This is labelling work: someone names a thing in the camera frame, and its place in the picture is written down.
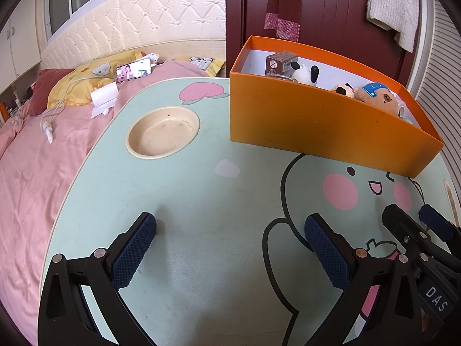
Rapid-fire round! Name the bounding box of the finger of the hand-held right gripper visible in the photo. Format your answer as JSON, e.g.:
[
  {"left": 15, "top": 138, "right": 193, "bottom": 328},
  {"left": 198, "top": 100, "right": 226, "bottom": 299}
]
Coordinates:
[
  {"left": 420, "top": 205, "right": 461, "bottom": 260},
  {"left": 382, "top": 204, "right": 433, "bottom": 271}
]

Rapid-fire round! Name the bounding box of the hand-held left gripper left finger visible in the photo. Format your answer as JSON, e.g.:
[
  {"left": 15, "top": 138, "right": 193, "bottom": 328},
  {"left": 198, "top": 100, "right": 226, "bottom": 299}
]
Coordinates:
[{"left": 38, "top": 212, "right": 157, "bottom": 346}]

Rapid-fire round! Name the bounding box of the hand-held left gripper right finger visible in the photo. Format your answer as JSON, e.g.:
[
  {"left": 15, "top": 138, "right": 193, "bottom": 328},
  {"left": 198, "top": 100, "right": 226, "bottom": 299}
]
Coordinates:
[{"left": 304, "top": 213, "right": 422, "bottom": 346}]

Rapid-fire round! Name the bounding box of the orange cardboard box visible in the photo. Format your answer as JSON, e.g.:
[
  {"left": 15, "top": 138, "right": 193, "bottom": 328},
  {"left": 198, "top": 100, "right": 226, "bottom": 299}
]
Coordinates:
[{"left": 229, "top": 35, "right": 444, "bottom": 179}]

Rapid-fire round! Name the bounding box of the pink blanket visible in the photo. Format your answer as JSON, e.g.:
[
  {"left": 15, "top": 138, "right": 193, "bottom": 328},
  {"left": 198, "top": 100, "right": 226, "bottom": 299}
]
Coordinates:
[{"left": 0, "top": 59, "right": 227, "bottom": 346}]

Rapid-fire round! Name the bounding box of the brown bear plush blue cap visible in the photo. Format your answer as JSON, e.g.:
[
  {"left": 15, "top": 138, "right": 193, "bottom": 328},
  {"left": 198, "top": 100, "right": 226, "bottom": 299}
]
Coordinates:
[{"left": 355, "top": 82, "right": 401, "bottom": 116}]

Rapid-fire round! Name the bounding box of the small black eared plush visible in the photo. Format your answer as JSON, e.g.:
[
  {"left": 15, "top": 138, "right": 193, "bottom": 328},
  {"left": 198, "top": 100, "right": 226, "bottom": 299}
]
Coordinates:
[{"left": 331, "top": 82, "right": 357, "bottom": 98}]

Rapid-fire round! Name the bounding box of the white folded paper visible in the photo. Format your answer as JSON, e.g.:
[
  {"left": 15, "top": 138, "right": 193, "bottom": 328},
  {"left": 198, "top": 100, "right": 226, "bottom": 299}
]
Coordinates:
[{"left": 90, "top": 82, "right": 119, "bottom": 119}]

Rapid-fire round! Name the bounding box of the black and white dog plush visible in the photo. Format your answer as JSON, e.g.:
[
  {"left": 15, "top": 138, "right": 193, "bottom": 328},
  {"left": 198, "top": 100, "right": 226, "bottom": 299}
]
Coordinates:
[{"left": 290, "top": 61, "right": 320, "bottom": 88}]

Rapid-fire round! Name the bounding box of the smartphone with lit screen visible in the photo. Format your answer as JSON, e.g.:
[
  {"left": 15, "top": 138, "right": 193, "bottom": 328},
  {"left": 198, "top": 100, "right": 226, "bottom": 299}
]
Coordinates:
[{"left": 116, "top": 58, "right": 152, "bottom": 82}]

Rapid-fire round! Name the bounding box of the red pillow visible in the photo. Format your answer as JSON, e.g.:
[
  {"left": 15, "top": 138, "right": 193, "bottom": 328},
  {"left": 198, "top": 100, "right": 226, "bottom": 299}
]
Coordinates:
[{"left": 28, "top": 68, "right": 74, "bottom": 116}]

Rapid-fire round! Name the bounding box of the small brown carton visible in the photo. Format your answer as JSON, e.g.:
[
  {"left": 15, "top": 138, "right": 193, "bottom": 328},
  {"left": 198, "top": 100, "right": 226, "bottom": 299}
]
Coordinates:
[{"left": 266, "top": 52, "right": 299, "bottom": 78}]

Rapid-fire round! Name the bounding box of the yellow pillow with dog print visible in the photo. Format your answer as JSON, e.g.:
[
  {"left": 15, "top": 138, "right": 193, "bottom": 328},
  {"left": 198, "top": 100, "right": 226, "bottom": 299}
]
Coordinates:
[{"left": 180, "top": 57, "right": 227, "bottom": 78}]

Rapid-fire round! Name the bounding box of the dark red door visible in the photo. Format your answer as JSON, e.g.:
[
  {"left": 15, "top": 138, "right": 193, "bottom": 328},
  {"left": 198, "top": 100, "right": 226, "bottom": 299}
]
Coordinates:
[{"left": 226, "top": 0, "right": 422, "bottom": 91}]

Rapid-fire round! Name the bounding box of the white knit sweater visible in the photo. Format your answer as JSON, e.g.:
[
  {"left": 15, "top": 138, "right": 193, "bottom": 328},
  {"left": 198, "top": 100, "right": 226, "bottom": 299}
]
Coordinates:
[{"left": 356, "top": 0, "right": 420, "bottom": 53}]

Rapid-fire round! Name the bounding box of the cream quilted headboard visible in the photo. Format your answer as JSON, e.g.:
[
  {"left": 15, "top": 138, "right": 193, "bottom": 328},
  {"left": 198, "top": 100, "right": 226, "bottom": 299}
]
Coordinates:
[{"left": 39, "top": 0, "right": 227, "bottom": 69}]

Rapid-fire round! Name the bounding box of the white cabinet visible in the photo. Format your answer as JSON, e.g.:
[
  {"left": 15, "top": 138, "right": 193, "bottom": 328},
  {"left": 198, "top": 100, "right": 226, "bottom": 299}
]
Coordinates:
[{"left": 0, "top": 0, "right": 42, "bottom": 94}]

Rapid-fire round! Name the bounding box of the red striped scarf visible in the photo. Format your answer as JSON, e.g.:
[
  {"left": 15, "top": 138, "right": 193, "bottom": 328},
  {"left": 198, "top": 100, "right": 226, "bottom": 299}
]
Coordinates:
[{"left": 264, "top": 0, "right": 303, "bottom": 42}]

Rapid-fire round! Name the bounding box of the white charger cable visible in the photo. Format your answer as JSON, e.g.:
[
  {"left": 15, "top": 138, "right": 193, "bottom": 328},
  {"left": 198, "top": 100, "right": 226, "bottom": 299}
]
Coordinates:
[{"left": 40, "top": 74, "right": 119, "bottom": 145}]

